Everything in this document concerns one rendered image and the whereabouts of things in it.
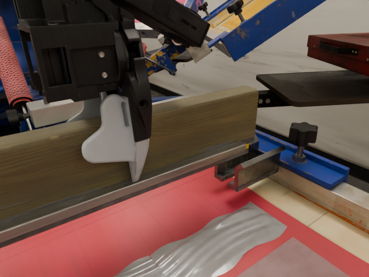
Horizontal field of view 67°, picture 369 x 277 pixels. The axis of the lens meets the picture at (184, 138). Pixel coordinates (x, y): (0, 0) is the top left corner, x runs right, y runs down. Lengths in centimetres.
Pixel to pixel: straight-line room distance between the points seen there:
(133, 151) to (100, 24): 11
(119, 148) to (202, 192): 25
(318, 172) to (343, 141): 203
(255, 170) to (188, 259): 17
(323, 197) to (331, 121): 204
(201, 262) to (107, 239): 13
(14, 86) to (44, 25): 52
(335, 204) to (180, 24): 33
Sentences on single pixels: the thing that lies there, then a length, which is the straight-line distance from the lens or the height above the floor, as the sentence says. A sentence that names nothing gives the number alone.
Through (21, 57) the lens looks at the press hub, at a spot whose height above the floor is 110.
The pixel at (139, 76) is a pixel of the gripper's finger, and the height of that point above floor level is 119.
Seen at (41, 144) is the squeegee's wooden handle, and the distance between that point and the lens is 26.
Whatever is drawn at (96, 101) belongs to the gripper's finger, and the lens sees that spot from 30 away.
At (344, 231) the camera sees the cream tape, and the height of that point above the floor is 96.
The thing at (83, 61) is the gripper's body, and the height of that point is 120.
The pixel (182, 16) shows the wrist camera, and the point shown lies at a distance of 28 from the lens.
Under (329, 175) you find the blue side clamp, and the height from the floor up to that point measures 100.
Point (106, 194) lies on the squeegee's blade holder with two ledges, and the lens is 28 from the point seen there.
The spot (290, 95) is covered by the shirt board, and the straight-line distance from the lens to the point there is 103.
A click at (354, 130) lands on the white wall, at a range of 243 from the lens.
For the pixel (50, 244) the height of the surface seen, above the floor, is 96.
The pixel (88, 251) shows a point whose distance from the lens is 41.
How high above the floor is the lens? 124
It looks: 25 degrees down
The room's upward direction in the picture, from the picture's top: 2 degrees counter-clockwise
